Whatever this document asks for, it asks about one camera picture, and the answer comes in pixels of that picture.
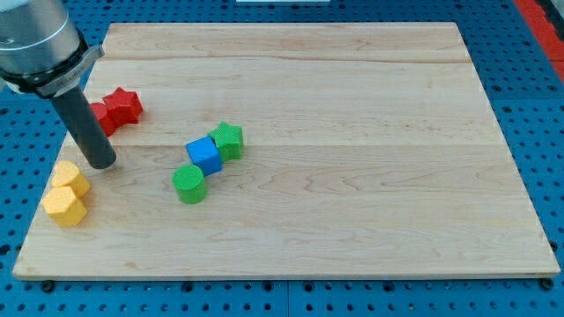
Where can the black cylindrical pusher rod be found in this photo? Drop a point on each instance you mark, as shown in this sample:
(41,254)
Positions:
(77,116)

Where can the green cylinder block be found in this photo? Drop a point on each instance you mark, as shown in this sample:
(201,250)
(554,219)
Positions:
(189,184)

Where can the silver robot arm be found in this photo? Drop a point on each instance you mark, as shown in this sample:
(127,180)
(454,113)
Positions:
(44,53)

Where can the light wooden board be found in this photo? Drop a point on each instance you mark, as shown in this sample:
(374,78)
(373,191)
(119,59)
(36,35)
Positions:
(371,151)

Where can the red cylinder block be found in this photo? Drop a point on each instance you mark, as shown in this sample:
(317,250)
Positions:
(104,118)

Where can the red star block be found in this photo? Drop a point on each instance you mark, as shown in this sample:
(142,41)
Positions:
(123,106)

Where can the yellow heart block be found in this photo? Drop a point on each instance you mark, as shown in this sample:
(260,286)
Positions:
(67,174)

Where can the yellow hexagon block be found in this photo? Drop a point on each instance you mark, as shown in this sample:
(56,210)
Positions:
(63,206)

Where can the blue cube block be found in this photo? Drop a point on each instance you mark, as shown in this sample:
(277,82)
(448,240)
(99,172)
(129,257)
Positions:
(204,154)

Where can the green star block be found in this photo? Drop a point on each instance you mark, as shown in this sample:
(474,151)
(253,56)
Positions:
(228,140)

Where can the red tape strip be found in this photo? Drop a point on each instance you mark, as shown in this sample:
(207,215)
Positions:
(540,16)

